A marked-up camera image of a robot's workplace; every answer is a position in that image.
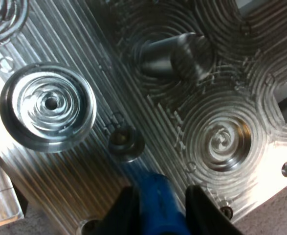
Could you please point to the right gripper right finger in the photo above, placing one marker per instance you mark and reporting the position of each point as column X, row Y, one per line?
column 202, row 215

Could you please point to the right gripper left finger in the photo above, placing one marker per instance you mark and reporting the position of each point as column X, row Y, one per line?
column 126, row 215

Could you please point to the metal plate on aluminium rails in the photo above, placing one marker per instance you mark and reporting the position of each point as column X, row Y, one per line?
column 84, row 61

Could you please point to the bright blue cylinder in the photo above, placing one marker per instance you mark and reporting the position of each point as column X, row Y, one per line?
column 158, row 208

